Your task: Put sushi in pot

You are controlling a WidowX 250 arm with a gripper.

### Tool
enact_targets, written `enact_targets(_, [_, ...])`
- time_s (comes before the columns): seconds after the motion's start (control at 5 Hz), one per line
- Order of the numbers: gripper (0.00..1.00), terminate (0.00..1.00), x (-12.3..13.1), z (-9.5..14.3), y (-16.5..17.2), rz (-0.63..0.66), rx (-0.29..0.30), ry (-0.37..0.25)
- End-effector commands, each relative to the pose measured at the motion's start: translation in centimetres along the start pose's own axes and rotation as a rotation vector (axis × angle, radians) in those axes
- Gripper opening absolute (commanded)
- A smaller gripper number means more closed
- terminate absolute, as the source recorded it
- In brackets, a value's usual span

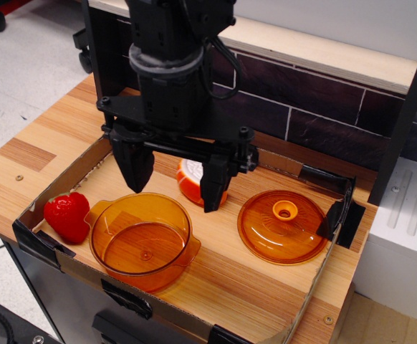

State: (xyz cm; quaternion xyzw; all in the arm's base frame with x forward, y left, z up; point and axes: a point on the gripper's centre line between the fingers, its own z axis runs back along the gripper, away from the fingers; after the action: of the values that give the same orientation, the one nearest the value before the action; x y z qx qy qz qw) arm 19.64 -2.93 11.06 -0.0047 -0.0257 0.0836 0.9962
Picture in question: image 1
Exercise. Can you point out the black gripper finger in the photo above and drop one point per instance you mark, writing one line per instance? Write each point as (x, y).
(214, 182)
(134, 158)

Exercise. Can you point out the orange transparent plastic pot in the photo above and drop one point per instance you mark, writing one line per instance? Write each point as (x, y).
(144, 240)

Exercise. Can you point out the red toy strawberry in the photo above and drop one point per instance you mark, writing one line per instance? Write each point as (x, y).
(66, 214)

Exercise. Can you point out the white ridged side cabinet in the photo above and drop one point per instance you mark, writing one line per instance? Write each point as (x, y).
(387, 271)

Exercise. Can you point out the cardboard fence with black tape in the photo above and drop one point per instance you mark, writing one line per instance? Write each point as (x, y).
(225, 285)

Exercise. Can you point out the light wooden shelf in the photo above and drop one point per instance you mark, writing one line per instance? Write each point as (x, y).
(255, 32)

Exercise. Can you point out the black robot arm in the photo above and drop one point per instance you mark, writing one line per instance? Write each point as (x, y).
(171, 29)

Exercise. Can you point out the orange transparent pot lid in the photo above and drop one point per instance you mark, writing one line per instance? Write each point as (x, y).
(283, 227)

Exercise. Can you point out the black caster wheel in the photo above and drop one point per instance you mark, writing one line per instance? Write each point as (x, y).
(80, 40)

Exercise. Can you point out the black metal frame post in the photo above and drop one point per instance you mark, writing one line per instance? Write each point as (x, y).
(397, 141)

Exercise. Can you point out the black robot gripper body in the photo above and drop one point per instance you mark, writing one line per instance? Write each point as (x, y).
(178, 105)

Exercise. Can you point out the orange and white toy sushi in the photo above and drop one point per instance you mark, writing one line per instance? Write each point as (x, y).
(188, 175)

